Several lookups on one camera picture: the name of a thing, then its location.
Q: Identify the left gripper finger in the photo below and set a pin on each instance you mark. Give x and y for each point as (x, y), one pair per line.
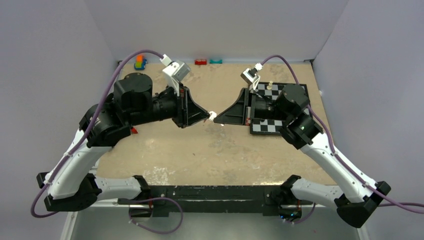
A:
(196, 118)
(195, 111)

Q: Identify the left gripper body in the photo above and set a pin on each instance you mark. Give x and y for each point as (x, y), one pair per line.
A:
(181, 119)

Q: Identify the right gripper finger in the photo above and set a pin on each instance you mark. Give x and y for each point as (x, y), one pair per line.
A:
(230, 120)
(236, 109)

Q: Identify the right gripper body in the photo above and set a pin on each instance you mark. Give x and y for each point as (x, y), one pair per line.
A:
(252, 104)

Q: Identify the red key tag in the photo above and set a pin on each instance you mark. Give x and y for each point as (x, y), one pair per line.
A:
(212, 115)

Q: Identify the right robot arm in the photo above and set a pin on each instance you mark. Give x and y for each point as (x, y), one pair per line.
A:
(283, 109)

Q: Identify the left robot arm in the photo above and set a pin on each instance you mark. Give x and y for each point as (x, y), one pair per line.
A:
(131, 103)

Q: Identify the white chess piece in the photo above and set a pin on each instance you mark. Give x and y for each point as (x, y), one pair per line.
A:
(270, 85)

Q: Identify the chessboard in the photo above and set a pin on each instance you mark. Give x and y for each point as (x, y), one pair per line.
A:
(261, 124)

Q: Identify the red grey toy hammer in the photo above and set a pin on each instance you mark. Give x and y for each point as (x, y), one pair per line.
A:
(134, 130)

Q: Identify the red lego brick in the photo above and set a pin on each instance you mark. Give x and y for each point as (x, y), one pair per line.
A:
(200, 61)

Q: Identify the teal lego brick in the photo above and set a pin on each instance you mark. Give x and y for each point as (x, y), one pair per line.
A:
(215, 61)

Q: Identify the blue orange toy car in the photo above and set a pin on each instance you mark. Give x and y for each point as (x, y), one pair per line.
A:
(140, 62)

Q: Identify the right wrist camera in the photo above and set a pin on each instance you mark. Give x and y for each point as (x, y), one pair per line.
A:
(251, 76)

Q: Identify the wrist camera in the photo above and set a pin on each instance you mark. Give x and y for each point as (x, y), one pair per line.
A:
(174, 72)
(251, 76)

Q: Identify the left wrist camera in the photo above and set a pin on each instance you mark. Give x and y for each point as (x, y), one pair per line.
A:
(174, 72)

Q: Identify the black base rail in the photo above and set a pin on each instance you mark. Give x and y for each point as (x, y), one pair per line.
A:
(268, 200)

